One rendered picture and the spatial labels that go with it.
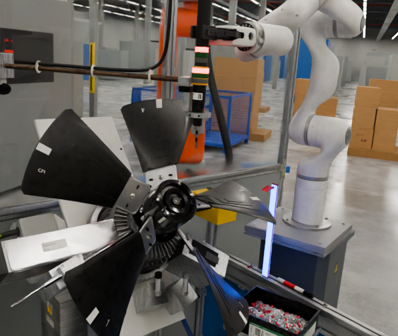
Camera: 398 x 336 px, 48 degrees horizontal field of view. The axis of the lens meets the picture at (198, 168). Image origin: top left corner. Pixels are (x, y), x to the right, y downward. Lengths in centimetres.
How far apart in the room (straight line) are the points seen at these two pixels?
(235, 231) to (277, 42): 140
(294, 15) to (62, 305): 110
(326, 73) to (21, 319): 148
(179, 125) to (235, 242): 135
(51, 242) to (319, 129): 102
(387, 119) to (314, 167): 695
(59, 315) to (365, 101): 763
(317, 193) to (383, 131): 695
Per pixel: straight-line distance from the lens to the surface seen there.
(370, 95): 861
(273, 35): 131
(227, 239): 248
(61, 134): 112
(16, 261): 111
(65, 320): 150
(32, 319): 200
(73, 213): 133
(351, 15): 167
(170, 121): 130
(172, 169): 122
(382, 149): 872
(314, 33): 173
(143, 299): 126
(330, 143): 169
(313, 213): 178
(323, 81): 170
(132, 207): 117
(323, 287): 179
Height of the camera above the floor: 158
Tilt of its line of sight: 14 degrees down
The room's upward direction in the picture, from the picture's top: 4 degrees clockwise
